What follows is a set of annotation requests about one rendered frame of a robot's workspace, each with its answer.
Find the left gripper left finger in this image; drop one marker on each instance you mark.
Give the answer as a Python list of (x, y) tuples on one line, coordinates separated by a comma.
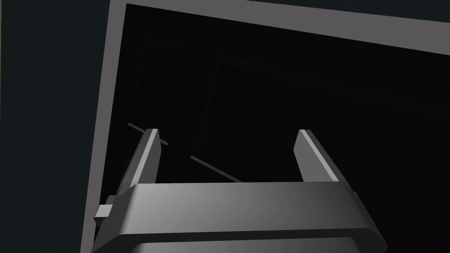
[(146, 158)]

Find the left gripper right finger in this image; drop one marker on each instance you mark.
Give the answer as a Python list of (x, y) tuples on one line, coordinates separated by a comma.
[(313, 165)]

